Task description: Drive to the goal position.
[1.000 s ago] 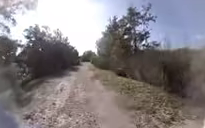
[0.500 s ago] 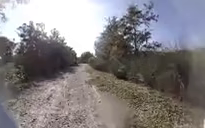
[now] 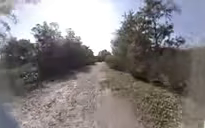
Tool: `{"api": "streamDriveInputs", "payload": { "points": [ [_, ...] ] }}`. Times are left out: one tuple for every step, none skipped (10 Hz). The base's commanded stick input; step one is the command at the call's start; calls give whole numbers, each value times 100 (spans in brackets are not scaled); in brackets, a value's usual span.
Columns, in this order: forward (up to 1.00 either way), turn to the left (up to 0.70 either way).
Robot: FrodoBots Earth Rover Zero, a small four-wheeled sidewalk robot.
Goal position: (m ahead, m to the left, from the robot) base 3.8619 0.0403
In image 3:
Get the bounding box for row of bushes and trees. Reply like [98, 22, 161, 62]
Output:
[0, 0, 104, 88]
[104, 0, 205, 93]

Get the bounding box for pale gravel dirt path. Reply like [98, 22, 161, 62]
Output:
[10, 61, 148, 128]

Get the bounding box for dry grass verge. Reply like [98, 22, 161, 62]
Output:
[0, 61, 41, 104]
[101, 63, 205, 128]

